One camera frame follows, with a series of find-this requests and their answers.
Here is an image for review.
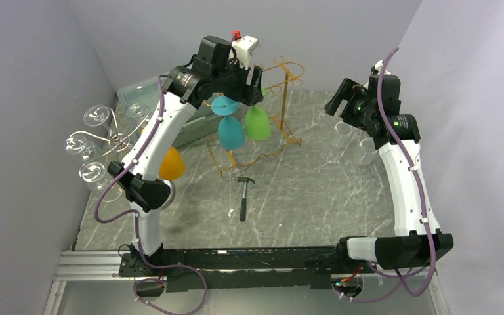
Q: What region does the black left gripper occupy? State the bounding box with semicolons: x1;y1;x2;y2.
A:
212;56;263;106

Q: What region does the clear wine glass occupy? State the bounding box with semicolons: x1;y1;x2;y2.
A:
358;138;378;165
327;121;356;164

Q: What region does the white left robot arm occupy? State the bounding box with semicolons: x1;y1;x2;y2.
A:
107;35;263;276

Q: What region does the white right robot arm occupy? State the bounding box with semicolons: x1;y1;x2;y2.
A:
324;74;454;272

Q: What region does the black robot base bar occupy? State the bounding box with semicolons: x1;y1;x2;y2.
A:
119;245;365;293

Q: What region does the green wine glass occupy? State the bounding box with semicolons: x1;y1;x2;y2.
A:
244;104;271;141

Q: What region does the blue wine glass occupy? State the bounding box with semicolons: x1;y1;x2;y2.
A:
211;95;245;150

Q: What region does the orange wine glass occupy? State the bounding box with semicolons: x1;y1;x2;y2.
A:
159;147;186;180

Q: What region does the chrome tree glass rack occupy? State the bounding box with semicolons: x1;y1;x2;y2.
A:
69;106;177;207

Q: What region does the clear glass on chrome rack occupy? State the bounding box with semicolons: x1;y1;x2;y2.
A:
83;104;111;128

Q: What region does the clear glass chrome rack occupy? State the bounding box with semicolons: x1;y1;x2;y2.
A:
64;134;96;163
79;161;121;203

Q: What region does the clear plastic storage box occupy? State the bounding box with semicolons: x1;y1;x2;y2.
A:
117;77;222;148

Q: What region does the gold wire glass rack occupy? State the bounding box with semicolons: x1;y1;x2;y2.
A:
206;55;305;178

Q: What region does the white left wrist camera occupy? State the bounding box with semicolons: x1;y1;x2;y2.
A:
229;30;260;70

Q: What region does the black handled hammer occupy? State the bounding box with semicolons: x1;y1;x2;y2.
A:
237;177;255;222

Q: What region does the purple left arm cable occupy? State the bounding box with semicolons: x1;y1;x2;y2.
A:
93;74;170;262

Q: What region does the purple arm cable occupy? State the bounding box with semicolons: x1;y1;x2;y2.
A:
367;47;436;298
93;74;170;262

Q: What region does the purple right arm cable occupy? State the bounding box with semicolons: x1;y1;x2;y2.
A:
367;47;436;298

